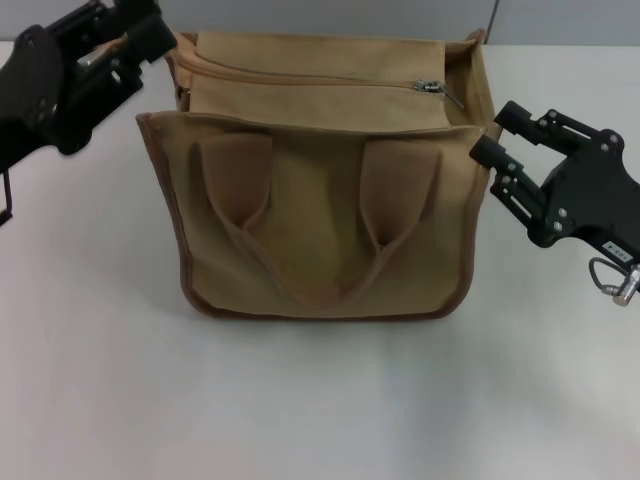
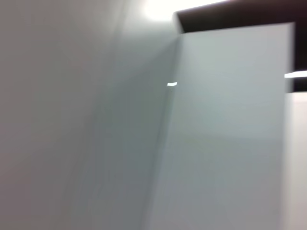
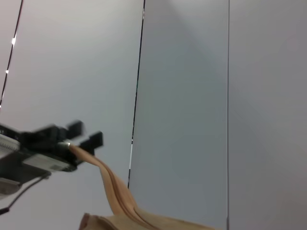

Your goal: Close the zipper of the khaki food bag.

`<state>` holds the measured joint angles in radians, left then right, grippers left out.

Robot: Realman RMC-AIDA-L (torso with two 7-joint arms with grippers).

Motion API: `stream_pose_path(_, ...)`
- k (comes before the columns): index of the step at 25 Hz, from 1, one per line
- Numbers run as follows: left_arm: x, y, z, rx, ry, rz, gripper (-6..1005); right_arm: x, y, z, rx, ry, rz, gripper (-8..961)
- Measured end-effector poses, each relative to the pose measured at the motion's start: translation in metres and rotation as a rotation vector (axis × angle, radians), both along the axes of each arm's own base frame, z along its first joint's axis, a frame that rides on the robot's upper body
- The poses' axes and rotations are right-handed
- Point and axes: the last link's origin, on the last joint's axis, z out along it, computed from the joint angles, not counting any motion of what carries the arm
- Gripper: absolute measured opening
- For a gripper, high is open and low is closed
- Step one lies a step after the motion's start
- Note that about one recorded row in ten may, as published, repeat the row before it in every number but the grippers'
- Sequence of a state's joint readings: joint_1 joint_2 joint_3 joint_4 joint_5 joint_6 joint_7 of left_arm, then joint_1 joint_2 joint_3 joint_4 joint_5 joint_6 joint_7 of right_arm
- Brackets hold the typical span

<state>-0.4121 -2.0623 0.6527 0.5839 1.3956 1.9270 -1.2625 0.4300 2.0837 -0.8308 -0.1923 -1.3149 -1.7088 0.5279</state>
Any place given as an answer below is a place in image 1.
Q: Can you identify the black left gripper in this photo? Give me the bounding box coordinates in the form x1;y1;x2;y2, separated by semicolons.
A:
0;0;179;172

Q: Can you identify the silver metal zipper pull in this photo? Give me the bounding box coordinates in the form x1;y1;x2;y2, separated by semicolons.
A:
411;78;465;109

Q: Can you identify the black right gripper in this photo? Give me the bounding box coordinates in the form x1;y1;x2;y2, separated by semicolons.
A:
469;100;640;267

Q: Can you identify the right gripper connector cable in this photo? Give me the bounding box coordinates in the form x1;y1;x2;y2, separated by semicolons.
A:
587;254;640;307

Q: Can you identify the gripper connector cable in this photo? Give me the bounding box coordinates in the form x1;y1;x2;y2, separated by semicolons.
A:
587;254;640;307
0;168;16;227

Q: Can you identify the khaki canvas food bag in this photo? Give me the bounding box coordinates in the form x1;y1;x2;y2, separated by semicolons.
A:
135;28;502;334

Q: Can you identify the left gripper connector cable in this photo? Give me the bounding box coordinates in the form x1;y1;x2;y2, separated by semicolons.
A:
0;168;16;227

